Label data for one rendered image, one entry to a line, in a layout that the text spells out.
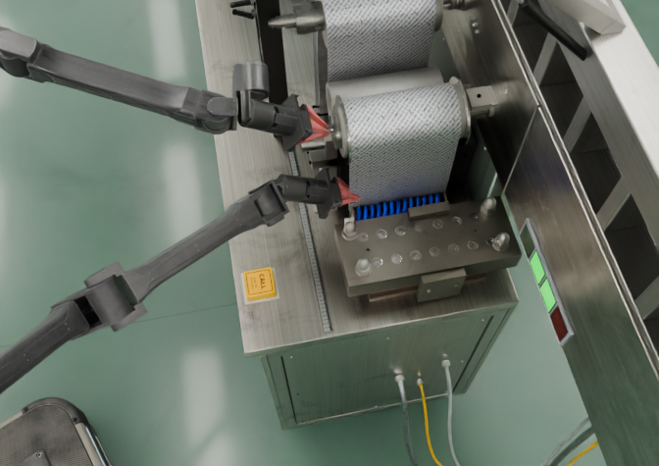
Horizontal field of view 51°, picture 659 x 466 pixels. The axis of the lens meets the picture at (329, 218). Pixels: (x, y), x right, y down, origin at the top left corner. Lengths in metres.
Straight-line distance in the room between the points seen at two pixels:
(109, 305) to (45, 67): 0.45
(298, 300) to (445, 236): 0.38
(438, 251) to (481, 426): 1.07
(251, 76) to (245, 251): 0.54
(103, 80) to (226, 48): 0.83
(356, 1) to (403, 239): 0.53
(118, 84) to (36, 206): 1.77
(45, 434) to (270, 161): 1.14
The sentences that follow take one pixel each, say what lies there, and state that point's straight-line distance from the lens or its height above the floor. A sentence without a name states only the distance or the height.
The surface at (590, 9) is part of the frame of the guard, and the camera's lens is 1.10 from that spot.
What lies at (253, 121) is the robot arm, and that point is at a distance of 1.32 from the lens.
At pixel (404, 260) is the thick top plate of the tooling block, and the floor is 1.03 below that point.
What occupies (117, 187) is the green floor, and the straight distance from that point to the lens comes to 3.01.
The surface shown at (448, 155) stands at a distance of 1.53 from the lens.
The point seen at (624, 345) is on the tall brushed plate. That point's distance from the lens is 1.19.
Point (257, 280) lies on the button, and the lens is 1.66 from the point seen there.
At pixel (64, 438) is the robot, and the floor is 0.24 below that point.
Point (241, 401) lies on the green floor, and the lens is 2.53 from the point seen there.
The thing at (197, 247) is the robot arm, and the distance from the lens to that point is 1.36.
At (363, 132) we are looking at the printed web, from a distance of 1.41.
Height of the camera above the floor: 2.43
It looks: 60 degrees down
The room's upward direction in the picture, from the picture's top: 1 degrees counter-clockwise
